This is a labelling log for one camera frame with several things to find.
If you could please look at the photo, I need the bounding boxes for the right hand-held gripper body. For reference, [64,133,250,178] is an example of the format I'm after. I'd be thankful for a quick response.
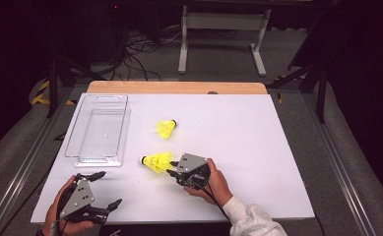
[174,152,212,191]

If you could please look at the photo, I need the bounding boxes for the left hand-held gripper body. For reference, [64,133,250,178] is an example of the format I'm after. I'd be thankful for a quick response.
[56,173,110,225]

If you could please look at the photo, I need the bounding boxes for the clear plastic tray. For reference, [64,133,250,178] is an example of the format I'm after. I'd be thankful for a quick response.
[64,93,132,168]

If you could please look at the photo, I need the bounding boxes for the person's right hand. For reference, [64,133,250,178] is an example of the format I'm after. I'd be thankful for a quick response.
[182,157,234,208]

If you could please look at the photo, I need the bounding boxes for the person's left hand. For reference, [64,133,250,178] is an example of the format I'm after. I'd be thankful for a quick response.
[42,175,96,236]

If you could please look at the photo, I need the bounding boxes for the white table mat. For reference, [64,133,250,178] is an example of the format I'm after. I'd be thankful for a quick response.
[31,92,315,224]

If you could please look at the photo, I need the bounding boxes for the black tripod stand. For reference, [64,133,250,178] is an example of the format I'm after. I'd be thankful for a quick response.
[45,55,108,119]

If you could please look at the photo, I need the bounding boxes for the yellow black floor tape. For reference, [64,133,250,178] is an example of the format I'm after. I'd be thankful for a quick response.
[31,80,77,106]

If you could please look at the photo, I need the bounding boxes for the black metal stand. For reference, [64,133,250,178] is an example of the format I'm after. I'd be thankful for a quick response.
[266,13,331,125]

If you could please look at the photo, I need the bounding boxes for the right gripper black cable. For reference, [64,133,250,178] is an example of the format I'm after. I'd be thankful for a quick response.
[192,176,231,221]

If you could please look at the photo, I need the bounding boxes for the aluminium rail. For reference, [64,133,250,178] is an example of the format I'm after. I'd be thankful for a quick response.
[301,92,377,236]
[0,87,79,236]

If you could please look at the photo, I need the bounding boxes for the black floor cables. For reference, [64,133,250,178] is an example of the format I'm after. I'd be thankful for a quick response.
[113,30,183,82]

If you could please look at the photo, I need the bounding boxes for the white metal stand frame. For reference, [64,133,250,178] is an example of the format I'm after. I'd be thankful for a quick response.
[177,4,272,78]

